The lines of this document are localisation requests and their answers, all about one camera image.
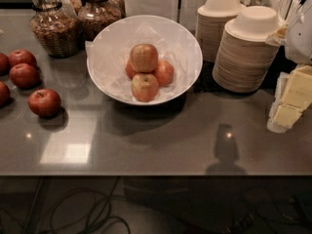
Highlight white paper bowl liner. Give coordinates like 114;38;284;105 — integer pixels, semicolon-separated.
84;22;189;103

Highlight left glass cereal jar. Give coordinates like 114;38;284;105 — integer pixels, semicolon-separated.
29;0;80;58

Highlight black floor cables right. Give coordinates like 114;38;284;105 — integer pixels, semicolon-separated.
220;185;312;234

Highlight white box left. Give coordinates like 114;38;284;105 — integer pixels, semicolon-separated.
125;0;178;21

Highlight back stack paper bowls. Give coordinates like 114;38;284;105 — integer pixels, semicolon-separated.
195;0;244;62

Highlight white bowl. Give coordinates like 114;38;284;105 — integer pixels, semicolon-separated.
86;15;204;106

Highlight glass cereal jar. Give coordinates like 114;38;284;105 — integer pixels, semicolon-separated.
78;0;122;41
29;0;80;58

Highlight red apple middle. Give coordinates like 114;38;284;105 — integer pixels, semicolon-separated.
9;63;40;90

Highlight stack paper bowls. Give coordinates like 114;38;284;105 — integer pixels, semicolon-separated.
213;6;281;94
195;0;244;62

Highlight red apple front right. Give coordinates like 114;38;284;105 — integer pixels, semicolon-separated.
27;89;61;118

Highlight red apple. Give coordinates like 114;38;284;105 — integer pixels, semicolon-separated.
9;49;37;67
27;89;61;118
9;63;40;90

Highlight red apple left edge lower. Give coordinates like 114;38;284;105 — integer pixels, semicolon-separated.
0;81;11;107

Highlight black floor cables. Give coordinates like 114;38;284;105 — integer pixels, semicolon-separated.
0;176;132;234
220;185;312;234

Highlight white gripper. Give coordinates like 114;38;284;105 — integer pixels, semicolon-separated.
265;0;312;134

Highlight red apple left edge upper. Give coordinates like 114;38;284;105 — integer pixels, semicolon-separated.
0;53;10;75

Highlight red apple edge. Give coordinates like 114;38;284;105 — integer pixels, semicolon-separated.
0;81;11;107
0;53;10;75

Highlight front stack paper bowls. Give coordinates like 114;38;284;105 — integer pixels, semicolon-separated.
213;6;281;94

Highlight black floor cables left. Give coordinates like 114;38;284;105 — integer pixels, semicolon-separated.
0;176;132;234

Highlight middle glass cereal jar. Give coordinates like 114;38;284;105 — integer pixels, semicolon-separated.
78;0;122;41

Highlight red apple back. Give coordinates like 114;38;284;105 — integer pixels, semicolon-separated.
9;49;37;67

